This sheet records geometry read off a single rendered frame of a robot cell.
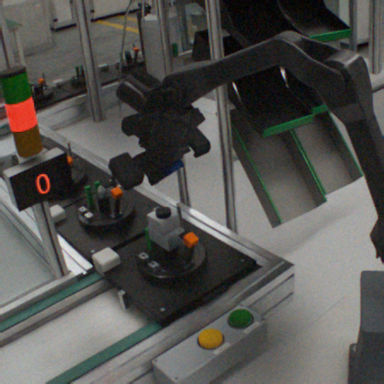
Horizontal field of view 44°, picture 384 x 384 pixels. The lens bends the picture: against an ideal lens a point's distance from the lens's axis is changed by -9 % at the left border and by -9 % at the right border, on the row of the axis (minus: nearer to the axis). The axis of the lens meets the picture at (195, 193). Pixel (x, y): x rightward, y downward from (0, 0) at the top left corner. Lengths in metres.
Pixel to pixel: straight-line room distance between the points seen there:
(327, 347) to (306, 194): 0.36
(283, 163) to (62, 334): 0.60
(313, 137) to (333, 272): 0.33
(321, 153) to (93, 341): 0.68
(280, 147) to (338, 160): 0.17
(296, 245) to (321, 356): 0.37
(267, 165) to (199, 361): 0.48
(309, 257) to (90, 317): 0.52
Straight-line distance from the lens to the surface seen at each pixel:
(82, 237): 1.18
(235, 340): 0.88
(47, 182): 0.93
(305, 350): 1.00
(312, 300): 1.10
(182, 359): 0.86
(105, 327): 1.01
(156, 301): 0.96
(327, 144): 1.25
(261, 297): 1.00
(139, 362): 0.87
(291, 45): 0.66
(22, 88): 0.86
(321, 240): 1.27
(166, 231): 0.97
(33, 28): 8.27
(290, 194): 1.12
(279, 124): 1.00
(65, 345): 1.00
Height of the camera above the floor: 1.60
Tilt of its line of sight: 30 degrees down
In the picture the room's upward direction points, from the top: 7 degrees counter-clockwise
